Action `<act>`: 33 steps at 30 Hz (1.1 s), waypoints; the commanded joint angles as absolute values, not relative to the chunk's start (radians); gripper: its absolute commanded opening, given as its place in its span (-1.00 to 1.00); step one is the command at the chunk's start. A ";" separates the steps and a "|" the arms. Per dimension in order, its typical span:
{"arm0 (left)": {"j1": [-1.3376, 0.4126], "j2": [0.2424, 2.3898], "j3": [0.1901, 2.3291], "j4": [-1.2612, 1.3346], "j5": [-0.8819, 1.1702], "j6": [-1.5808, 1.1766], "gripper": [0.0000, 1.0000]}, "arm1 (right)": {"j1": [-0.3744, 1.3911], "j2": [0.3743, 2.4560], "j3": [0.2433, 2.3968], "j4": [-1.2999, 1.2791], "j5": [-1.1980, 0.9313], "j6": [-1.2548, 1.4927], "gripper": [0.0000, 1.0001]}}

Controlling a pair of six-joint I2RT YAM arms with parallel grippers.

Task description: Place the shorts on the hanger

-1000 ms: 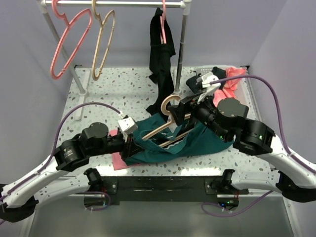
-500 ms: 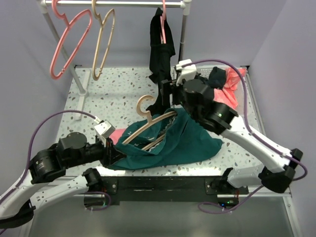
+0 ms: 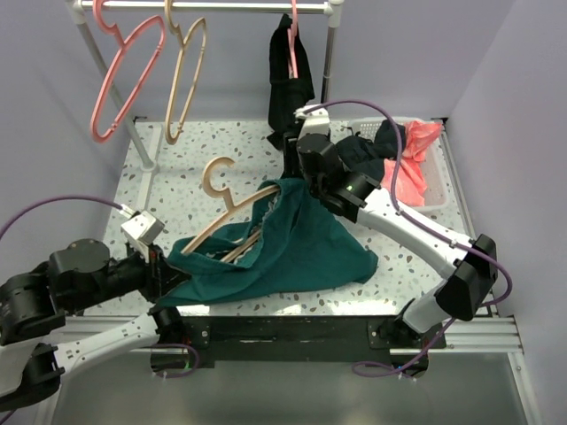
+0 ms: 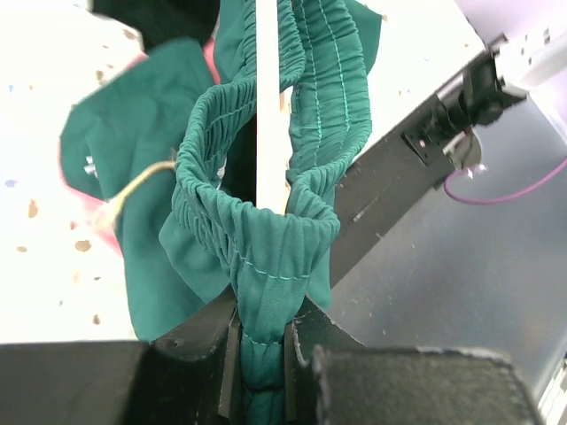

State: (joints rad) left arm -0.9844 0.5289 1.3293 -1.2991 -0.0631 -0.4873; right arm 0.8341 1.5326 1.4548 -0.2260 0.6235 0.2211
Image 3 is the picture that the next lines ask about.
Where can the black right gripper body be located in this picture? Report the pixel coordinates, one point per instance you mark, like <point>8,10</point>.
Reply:
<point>315,186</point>

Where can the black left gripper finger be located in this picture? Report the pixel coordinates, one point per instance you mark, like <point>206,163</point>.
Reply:
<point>164,278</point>
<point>144,252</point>

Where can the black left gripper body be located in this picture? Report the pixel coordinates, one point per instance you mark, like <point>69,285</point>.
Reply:
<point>124,277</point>

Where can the teal green shorts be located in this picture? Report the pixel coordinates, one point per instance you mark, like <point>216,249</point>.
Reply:
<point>291,244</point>

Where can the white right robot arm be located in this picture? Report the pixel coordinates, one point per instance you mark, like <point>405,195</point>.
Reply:
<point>466,266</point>

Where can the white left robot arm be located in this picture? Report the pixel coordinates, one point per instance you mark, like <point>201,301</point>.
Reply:
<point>33,369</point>

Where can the black hanging shorts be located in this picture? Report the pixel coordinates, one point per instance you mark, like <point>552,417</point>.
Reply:
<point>287,93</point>

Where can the pink hanger holding black shorts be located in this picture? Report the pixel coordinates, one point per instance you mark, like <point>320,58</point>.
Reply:
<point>293,44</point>

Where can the dark navy garment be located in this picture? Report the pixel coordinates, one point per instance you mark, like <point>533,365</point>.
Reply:
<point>367,156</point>

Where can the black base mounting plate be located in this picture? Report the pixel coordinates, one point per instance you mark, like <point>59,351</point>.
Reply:
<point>287,338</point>

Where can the coral pink garment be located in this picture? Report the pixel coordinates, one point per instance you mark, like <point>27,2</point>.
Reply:
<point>410,183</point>

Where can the white plastic laundry basket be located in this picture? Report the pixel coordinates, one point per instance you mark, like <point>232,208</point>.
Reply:
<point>432,168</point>

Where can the white clothes rack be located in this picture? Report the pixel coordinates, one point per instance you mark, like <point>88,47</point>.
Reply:
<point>162,14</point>

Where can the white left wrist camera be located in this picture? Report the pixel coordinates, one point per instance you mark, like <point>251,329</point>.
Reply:
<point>142,229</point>

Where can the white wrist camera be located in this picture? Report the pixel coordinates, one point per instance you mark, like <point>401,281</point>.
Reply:
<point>316,122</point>
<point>142,229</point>

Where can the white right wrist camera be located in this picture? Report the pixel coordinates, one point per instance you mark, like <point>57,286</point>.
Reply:
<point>316,122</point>

